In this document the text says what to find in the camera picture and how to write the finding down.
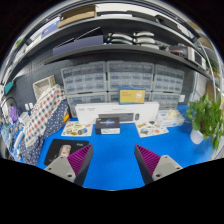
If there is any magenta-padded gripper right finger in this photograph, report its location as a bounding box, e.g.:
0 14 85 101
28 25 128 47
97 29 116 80
134 144 184 185

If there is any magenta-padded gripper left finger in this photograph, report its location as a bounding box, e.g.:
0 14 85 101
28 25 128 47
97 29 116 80
43 144 94 187

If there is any black mouse pad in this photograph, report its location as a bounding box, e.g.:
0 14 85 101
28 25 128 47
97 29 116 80
43 138 90 167

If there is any navy polka dot cloth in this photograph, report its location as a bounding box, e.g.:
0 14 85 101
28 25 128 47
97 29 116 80
18 98 71 166

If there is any colourful sticker sheet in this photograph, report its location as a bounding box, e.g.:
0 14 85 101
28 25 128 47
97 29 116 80
135 120 170 139
60 120 94 137

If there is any white and blue tissue box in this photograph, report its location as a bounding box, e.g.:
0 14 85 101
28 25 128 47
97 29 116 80
156 108 185 128

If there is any red white checkered cloth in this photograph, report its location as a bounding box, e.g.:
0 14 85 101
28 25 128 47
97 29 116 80
23 84 68 148

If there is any long white keyboard box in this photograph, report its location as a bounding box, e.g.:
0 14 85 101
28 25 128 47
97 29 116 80
74 101 160 126

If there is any small black box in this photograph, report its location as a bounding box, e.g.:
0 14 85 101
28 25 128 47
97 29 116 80
94 116 121 136

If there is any green potted plant white pot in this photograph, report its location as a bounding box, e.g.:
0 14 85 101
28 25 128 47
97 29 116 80
184 93 224 151

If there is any small purple object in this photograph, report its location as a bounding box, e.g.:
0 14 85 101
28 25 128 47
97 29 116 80
8 105 19 124

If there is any yellow and blue box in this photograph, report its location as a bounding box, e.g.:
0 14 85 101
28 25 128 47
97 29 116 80
118 87 147 105

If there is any beige woven basket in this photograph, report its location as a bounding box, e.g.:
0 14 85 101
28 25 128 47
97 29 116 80
32 75 57 101

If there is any dark shelf unit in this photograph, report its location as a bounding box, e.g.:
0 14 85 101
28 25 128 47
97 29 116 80
6 3 218 84

